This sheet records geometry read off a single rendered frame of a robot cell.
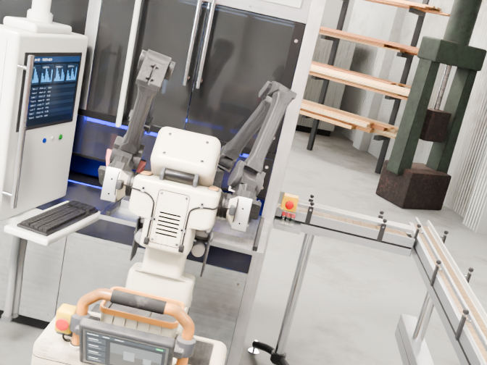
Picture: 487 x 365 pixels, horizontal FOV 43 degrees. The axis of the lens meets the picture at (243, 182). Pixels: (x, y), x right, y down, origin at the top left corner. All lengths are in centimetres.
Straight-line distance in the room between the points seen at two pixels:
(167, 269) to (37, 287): 136
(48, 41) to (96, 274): 119
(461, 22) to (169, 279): 590
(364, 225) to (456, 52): 461
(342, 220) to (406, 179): 439
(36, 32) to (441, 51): 543
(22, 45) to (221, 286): 144
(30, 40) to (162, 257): 98
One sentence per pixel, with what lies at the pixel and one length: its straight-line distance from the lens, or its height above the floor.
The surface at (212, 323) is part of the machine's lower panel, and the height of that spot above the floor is 30.
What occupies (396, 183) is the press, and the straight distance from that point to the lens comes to 756.
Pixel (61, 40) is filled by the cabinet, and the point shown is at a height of 153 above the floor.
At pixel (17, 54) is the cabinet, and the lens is 247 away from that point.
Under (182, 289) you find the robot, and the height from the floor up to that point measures 88.
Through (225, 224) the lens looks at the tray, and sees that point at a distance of 277.
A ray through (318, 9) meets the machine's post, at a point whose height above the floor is 187.
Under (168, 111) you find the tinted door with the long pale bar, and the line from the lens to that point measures 289.
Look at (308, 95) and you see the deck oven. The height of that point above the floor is 64.
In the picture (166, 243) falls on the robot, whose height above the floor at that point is 105.
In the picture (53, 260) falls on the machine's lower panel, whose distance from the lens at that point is 325.
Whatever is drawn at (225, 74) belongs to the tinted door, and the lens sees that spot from 283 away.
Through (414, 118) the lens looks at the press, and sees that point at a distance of 736.
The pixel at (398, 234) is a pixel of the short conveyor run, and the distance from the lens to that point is 313.
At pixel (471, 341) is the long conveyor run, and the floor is 93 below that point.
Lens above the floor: 180
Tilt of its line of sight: 15 degrees down
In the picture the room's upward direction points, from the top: 13 degrees clockwise
